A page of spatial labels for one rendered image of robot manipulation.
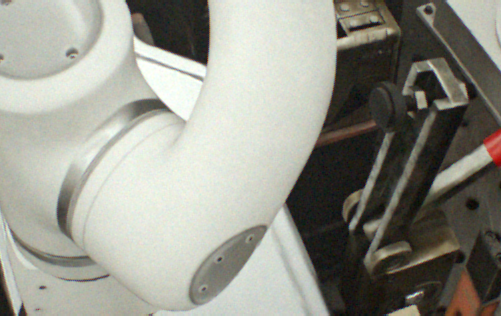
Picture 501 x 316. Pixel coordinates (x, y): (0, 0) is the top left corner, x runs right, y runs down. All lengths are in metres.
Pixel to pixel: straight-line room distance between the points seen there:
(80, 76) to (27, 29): 0.04
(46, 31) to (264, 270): 0.37
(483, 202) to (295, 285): 0.45
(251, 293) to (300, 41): 0.36
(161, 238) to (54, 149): 0.06
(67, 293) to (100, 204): 0.16
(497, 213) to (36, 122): 0.80
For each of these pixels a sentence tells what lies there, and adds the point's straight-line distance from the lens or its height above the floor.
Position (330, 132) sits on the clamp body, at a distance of 0.90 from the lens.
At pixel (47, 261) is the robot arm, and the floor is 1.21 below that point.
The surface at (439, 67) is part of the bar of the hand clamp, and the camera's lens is 0.61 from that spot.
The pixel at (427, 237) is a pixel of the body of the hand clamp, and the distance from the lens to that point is 0.74.
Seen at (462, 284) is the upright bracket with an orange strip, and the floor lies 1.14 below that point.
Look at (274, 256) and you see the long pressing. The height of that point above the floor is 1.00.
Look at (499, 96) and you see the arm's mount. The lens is 1.23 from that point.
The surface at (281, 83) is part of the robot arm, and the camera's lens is 0.42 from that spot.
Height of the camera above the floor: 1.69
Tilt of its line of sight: 56 degrees down
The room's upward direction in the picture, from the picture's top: 1 degrees clockwise
